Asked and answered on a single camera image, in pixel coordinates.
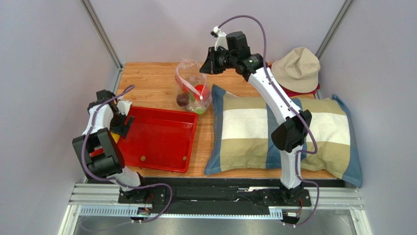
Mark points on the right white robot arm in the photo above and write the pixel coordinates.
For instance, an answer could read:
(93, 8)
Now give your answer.
(293, 123)

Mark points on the red plastic tray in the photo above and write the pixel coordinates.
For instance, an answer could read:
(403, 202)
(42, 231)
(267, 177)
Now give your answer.
(164, 137)

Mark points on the plaid blue beige pillow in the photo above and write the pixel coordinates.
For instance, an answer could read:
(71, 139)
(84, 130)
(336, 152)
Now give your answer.
(242, 128)

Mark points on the clear zip top bag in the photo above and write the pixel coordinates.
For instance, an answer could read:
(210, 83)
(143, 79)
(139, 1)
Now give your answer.
(188, 71)

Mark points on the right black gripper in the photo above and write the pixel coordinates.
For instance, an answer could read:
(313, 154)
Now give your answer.
(210, 60)

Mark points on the beige bucket hat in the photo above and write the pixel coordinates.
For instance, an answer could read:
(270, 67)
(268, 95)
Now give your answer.
(298, 70)

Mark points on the dark purple mangosteen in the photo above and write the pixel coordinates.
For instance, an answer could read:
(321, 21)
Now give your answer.
(182, 100)

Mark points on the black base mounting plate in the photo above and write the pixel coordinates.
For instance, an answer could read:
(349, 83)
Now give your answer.
(217, 196)

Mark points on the red folded cloth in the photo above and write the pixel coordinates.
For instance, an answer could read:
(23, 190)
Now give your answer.
(291, 93)

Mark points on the red yellow apple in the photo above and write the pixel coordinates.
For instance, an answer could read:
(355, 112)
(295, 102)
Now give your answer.
(202, 92)

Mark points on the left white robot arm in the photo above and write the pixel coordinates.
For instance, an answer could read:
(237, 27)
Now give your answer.
(97, 149)

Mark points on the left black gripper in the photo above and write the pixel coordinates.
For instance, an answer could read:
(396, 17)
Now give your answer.
(122, 129)

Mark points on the aluminium frame rail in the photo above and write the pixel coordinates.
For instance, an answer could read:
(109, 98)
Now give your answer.
(336, 210)

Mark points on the orange carrot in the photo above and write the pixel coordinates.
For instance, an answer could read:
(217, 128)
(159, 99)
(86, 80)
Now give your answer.
(183, 88)

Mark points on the white green cauliflower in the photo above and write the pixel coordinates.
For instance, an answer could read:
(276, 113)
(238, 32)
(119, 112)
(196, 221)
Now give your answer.
(199, 110)

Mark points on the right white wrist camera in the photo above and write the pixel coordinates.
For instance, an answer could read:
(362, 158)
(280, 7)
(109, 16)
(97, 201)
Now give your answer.
(220, 36)

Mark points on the yellow mango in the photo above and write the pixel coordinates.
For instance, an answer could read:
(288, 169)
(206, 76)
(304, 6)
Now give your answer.
(116, 137)

